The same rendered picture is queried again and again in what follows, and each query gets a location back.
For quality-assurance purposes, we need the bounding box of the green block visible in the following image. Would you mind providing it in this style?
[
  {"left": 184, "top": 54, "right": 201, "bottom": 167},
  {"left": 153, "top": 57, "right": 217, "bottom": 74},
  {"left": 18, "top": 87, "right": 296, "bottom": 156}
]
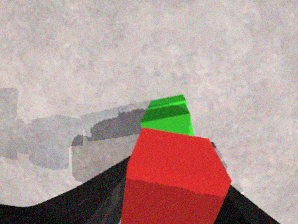
[
  {"left": 148, "top": 93, "right": 188, "bottom": 111},
  {"left": 141, "top": 103, "right": 194, "bottom": 136}
]

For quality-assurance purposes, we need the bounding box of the red block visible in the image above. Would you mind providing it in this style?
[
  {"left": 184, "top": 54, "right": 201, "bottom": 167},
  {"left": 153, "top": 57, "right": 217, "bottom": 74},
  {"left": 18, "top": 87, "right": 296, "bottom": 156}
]
[{"left": 120, "top": 127, "right": 231, "bottom": 224}]

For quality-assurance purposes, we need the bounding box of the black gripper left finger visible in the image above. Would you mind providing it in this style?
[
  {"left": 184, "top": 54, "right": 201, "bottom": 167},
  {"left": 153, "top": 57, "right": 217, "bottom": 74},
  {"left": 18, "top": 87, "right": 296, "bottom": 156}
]
[{"left": 0, "top": 156, "right": 130, "bottom": 224}]

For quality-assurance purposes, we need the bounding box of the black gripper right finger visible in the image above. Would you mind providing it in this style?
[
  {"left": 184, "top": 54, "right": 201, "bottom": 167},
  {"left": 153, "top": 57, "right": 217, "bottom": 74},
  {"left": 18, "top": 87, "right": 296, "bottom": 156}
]
[{"left": 214, "top": 185, "right": 281, "bottom": 224}]

